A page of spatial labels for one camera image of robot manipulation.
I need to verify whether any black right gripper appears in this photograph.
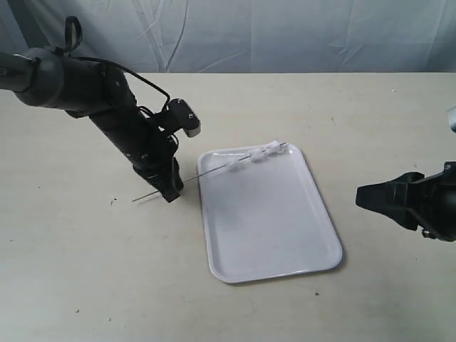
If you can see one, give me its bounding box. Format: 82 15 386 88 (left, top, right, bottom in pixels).
356 162 455 242

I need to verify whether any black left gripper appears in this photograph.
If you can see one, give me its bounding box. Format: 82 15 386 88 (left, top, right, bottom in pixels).
131 119 183 203

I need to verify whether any white marshmallow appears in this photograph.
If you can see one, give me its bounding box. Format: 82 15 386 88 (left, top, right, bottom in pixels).
249 148 266 162
225 160 242 172
264 140 282 155

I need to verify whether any thin metal skewer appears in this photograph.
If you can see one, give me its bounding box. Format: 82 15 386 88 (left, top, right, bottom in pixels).
131 142 288 204

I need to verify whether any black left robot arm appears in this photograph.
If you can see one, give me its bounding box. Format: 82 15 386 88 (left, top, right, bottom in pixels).
1 48 183 202

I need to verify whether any white plastic tray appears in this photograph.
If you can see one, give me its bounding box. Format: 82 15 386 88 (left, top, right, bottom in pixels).
197 143 343 284

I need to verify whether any blue-grey backdrop cloth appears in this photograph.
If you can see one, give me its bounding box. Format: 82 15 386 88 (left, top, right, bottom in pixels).
1 0 455 73

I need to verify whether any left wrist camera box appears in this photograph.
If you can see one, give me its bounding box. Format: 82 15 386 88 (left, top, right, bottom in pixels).
153 98 201 138

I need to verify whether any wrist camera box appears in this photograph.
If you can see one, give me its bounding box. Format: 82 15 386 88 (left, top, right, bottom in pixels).
447 106 456 133
153 98 201 138

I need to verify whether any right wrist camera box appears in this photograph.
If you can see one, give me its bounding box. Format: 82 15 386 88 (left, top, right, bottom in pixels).
447 106 456 133

